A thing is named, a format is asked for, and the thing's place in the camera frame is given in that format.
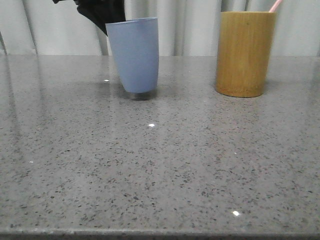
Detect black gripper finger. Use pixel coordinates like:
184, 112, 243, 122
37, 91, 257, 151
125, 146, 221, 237
52, 0, 126, 37

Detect blue plastic cup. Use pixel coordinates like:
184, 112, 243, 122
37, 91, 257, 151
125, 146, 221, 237
105, 17, 159, 94

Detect grey curtain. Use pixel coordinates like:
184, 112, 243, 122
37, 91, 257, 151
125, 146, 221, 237
0, 0, 320, 57

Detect bamboo cylinder holder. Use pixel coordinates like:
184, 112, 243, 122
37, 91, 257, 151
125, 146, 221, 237
215, 11, 276, 98

